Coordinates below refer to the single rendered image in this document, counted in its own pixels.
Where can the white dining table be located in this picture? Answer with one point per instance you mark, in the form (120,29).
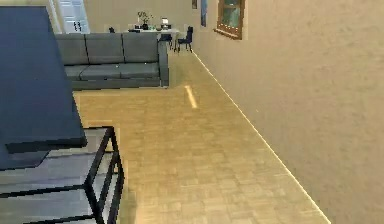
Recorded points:
(156,31)

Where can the small black white appliance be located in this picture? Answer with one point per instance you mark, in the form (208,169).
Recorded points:
(165,23)

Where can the grey three-seat sofa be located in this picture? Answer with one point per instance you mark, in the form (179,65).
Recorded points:
(113,60)

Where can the brown framed window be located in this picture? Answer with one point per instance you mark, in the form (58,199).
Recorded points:
(230,16)

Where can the potted house plant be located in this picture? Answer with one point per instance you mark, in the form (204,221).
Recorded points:
(144,19)

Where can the white panelled room door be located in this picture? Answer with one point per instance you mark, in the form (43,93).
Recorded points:
(74,16)

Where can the blue framed wall picture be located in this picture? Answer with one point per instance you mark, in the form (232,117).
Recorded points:
(203,12)

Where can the dark small wall picture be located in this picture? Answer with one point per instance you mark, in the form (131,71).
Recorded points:
(194,3)

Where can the black frame glass stand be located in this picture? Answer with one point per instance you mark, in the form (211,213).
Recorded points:
(100,186)

